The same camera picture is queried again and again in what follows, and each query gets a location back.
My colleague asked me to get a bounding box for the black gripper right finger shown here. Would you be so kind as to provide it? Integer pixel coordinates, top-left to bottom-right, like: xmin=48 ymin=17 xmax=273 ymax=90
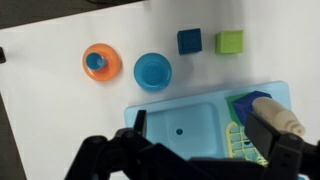
xmin=245 ymin=112 xmax=286 ymax=161

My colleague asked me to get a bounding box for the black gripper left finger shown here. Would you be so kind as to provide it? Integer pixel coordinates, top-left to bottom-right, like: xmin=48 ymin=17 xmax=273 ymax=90
xmin=133 ymin=110 xmax=147 ymax=136

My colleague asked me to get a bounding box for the small blue cup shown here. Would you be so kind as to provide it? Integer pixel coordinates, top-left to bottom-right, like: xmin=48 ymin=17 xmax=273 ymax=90
xmin=85 ymin=53 xmax=108 ymax=71

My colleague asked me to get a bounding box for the dark blue block in sink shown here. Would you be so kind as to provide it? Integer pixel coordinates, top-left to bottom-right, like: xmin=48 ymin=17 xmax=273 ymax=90
xmin=232 ymin=91 xmax=271 ymax=126

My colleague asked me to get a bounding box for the green block in sink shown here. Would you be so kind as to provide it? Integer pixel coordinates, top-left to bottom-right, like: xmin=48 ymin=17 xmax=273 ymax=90
xmin=226 ymin=93 xmax=249 ymax=125

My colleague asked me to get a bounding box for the light blue toy sink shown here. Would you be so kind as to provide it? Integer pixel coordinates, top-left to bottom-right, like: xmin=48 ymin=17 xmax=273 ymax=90
xmin=124 ymin=81 xmax=291 ymax=159

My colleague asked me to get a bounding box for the blue plate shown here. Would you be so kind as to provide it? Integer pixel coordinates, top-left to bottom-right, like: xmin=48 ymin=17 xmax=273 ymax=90
xmin=133 ymin=53 xmax=172 ymax=92

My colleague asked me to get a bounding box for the orange plate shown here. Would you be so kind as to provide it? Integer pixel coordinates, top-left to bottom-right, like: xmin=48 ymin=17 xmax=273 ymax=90
xmin=82 ymin=43 xmax=122 ymax=82

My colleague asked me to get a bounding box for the yellow dish rack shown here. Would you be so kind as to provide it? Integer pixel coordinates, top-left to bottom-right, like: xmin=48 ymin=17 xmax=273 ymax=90
xmin=225 ymin=122 xmax=268 ymax=166

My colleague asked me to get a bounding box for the lime green cube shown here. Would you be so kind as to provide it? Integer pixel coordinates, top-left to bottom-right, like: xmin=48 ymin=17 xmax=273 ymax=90
xmin=215 ymin=30 xmax=244 ymax=54

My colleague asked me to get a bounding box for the dark blue cube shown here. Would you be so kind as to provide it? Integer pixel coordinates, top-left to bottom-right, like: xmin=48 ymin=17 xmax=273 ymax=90
xmin=177 ymin=28 xmax=202 ymax=55

